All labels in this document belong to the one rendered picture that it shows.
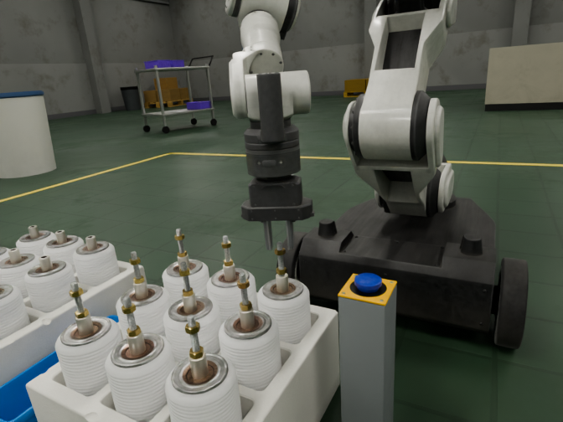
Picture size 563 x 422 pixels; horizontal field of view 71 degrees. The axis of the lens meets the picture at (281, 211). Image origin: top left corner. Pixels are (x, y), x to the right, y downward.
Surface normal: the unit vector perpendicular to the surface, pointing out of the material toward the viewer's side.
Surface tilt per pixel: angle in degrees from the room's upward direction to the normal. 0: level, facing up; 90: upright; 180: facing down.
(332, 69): 90
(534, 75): 90
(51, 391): 0
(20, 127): 94
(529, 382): 0
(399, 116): 67
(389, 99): 41
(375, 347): 90
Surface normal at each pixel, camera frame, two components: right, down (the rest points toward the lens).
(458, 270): -0.37, -0.44
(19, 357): 0.88, 0.09
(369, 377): -0.48, 0.32
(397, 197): -0.43, -0.18
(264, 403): -0.07, -0.95
